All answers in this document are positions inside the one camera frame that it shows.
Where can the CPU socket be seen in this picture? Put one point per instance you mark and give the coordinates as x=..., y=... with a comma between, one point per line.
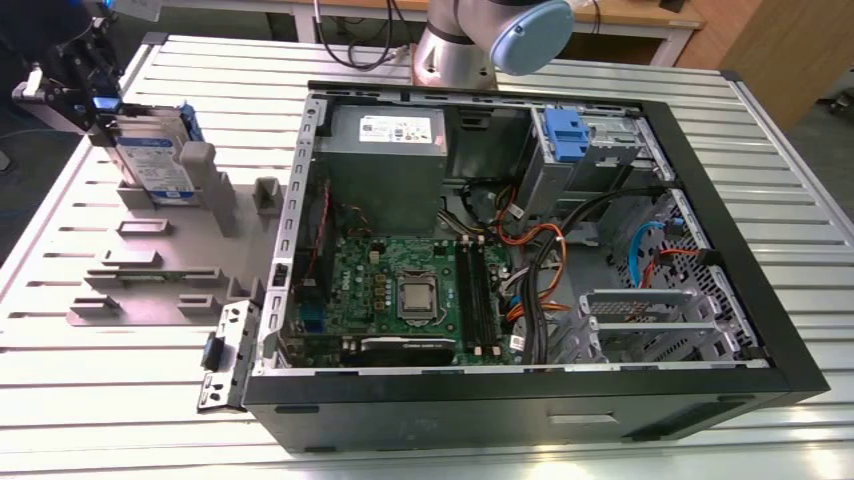
x=419, y=320

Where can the black RAM slot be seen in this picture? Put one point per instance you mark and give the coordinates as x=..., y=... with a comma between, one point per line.
x=469, y=295
x=488, y=295

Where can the blue drive bay latch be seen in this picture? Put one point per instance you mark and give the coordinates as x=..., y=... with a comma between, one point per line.
x=563, y=135

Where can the black graphics card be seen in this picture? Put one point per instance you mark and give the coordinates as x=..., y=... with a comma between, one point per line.
x=400, y=350

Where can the green RAM stick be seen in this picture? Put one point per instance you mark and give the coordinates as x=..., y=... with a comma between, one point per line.
x=142, y=276

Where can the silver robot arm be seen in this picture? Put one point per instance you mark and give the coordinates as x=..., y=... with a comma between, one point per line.
x=460, y=55

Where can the silver disk bay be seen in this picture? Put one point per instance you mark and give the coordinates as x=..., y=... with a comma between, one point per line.
x=640, y=326

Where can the silver CPU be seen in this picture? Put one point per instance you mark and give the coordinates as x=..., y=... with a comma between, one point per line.
x=415, y=298

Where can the grey parts rack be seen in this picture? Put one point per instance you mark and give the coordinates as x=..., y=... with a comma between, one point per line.
x=173, y=250

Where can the black PC case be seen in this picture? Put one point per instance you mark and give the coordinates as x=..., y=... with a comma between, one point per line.
x=467, y=415

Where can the wooden desk white frame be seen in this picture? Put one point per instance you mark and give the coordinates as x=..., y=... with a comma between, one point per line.
x=653, y=20

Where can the silver optical drive bay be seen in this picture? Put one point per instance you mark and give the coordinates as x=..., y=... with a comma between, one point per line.
x=553, y=185

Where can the hard disk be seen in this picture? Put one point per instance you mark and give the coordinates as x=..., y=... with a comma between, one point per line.
x=149, y=165

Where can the green motherboard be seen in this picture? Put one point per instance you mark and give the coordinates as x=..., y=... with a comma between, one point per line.
x=360, y=310

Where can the blue VGA port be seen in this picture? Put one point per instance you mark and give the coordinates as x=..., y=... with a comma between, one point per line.
x=213, y=352

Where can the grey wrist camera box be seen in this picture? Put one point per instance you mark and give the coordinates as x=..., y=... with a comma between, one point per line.
x=49, y=112

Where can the grey power supply unit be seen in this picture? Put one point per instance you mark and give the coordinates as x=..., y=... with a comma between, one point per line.
x=380, y=190

